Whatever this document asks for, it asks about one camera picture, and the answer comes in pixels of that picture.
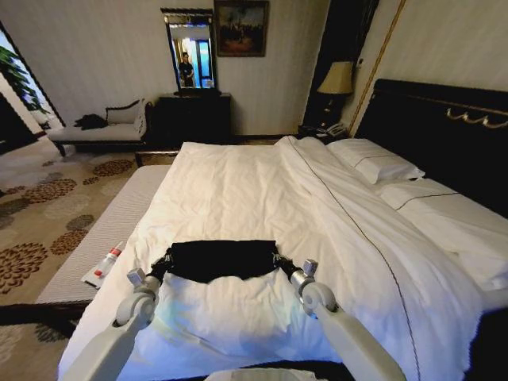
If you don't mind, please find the black garment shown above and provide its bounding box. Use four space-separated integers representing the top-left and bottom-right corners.
164 240 285 284

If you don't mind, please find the dark bed frame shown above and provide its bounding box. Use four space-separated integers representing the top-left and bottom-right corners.
467 308 508 381

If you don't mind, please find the large white pillow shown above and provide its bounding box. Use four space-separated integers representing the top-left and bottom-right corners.
375 178 508 290

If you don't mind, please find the green potted plant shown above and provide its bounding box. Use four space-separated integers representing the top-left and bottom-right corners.
0 44 45 113

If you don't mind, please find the black clothes pile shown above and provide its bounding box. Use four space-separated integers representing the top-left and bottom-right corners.
74 114 109 131

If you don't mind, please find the dark headboard with gold trim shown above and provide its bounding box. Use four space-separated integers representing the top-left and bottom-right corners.
354 79 508 220

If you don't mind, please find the dark nightstand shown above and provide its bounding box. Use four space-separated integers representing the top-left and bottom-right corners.
297 124 351 144

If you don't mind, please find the table lamp with beige shade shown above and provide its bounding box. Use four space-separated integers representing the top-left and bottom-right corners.
316 60 355 122

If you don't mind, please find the white chaise lounge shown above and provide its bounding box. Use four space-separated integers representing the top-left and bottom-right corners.
47 98 154 156

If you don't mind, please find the small white pillow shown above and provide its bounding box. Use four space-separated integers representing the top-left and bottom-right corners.
326 138 426 186

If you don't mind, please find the dark framed mirror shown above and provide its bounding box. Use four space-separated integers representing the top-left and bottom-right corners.
160 7 222 97

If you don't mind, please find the white striped bed bench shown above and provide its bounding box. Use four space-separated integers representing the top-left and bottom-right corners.
35 164 172 307

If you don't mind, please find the white robot front shell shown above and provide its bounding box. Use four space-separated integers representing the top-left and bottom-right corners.
206 368 307 381

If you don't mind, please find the dark wooden dresser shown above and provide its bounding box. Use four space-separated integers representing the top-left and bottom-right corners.
152 92 233 147

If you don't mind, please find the person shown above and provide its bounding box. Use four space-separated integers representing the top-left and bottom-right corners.
178 52 196 88

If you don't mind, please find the white duvet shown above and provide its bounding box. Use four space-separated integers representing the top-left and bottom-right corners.
58 137 483 381

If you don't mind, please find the framed dark painting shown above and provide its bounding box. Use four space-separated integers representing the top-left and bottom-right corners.
214 0 271 58

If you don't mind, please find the clear tube with red band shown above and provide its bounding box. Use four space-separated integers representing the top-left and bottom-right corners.
92 241 125 279

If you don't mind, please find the white chaise cushion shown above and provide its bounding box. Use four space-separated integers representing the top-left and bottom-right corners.
105 102 143 125

